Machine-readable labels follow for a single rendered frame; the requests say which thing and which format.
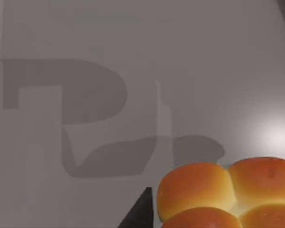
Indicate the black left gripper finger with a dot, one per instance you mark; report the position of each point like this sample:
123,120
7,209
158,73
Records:
143,211

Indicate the golden brown bread rolls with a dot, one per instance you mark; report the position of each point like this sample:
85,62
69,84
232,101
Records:
218,192

